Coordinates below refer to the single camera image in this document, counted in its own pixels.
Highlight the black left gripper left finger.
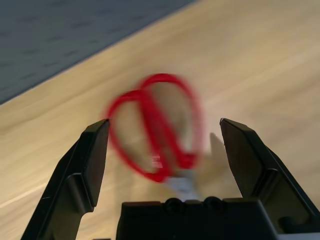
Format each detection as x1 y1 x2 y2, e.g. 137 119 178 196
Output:
21 118 111 240

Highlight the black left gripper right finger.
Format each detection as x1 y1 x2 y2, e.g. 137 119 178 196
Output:
219 117 320 236

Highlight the grey perforated pegboard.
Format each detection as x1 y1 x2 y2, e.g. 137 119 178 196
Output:
0 0 196 106

